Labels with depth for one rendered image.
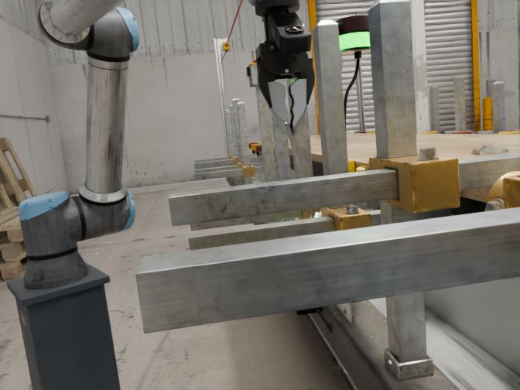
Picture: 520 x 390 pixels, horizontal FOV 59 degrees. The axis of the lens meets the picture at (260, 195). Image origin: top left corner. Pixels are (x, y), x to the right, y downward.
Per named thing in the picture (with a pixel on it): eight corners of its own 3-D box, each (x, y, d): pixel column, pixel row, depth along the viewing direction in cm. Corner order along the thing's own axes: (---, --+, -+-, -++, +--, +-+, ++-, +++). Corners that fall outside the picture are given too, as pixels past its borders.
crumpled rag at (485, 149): (463, 154, 114) (463, 145, 114) (482, 151, 117) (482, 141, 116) (494, 155, 106) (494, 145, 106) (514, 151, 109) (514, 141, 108)
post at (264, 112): (268, 221, 155) (255, 85, 148) (266, 219, 160) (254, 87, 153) (282, 220, 155) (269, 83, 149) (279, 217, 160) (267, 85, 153)
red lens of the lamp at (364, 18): (341, 31, 73) (340, 17, 73) (330, 39, 79) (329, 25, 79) (377, 29, 74) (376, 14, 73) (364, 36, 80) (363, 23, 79)
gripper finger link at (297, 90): (302, 134, 80) (298, 80, 79) (311, 134, 74) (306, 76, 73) (285, 136, 80) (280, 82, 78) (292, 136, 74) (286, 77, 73)
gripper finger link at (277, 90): (285, 136, 80) (280, 81, 78) (292, 136, 74) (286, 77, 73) (267, 138, 79) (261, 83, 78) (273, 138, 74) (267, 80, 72)
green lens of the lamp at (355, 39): (342, 47, 73) (341, 33, 73) (331, 53, 79) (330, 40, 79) (378, 44, 74) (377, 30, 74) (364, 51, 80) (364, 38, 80)
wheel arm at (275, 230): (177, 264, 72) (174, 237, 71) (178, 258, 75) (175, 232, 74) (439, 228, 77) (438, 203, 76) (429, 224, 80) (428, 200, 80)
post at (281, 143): (286, 258, 131) (270, 87, 123) (284, 255, 134) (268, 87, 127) (299, 257, 131) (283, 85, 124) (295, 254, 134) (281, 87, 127)
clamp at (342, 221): (342, 248, 72) (340, 217, 71) (319, 230, 85) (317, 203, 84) (377, 244, 72) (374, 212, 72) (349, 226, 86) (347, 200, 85)
